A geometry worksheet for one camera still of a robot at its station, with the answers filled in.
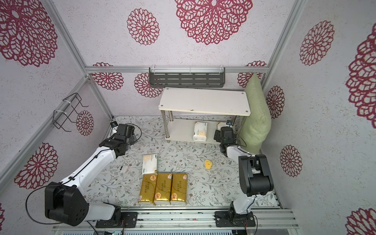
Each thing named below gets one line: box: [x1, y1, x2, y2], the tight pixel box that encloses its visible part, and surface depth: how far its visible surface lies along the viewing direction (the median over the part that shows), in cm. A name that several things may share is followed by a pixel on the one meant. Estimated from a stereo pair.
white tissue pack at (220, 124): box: [216, 121, 227, 131], surface depth 102 cm
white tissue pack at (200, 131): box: [192, 121, 208, 142], surface depth 98 cm
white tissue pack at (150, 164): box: [142, 153, 158, 175], surface depth 90 cm
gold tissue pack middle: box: [153, 172, 173, 202], surface depth 79 cm
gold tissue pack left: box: [138, 173, 158, 205], surface depth 79 cm
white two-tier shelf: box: [158, 87, 252, 144], surface depth 85 cm
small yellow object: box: [204, 159, 213, 170], surface depth 94 cm
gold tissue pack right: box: [170, 173, 188, 203], surface depth 79 cm
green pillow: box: [238, 72, 272, 155], surface depth 79 cm
